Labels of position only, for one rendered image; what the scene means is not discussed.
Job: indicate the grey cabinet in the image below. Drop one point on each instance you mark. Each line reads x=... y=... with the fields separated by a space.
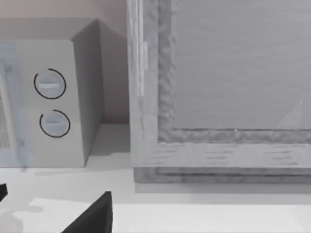
x=218 y=97

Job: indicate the pale microwave oven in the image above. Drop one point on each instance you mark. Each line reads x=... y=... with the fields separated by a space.
x=60 y=102

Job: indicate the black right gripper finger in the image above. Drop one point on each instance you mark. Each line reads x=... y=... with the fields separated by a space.
x=97 y=216

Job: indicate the round microwave knob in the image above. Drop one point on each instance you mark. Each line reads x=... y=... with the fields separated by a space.
x=55 y=123
x=49 y=83

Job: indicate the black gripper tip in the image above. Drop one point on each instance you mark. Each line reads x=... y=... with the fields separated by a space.
x=2 y=191

